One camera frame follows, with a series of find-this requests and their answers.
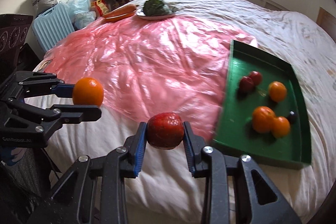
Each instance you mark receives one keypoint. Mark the light blue suitcase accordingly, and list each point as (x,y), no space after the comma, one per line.
(52,26)

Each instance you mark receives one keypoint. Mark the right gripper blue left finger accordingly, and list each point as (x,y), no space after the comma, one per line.
(136,146)

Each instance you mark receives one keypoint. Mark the green tray box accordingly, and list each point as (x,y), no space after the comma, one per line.
(234,133)

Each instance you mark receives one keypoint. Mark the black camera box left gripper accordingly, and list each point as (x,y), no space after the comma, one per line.
(14,29)

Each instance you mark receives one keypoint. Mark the wooden headboard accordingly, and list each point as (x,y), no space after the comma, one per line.
(327,22)

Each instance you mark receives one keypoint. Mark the large orange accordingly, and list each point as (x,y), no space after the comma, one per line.
(277,91)

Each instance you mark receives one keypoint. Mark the medium orange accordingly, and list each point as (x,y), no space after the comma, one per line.
(281,127)

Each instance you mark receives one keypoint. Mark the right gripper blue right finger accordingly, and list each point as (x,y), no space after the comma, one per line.
(193,145)

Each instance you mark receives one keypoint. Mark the pink plastic sheet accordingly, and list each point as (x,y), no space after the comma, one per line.
(176,65)

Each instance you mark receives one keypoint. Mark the white plate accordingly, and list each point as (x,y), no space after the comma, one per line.
(139,13)

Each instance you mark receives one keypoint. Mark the orange plate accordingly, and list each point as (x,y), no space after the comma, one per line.
(117,18)

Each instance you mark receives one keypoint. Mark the dark plum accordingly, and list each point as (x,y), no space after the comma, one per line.
(292,117)

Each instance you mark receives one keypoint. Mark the green leafy vegetable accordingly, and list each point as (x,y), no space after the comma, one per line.
(156,7)

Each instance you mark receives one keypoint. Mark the red snack box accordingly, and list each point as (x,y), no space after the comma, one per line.
(100,7)

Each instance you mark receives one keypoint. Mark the light blue plastic bag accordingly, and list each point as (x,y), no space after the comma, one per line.
(80,12)

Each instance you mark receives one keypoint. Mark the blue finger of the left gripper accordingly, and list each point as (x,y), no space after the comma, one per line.
(74,114)
(63,90)

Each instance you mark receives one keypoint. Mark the small orange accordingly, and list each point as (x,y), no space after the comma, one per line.
(88,91)

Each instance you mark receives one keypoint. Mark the carrot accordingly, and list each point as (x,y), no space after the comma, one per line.
(121,10)

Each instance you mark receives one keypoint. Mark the red apple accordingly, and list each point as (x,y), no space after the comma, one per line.
(165,131)
(246,84)
(256,77)

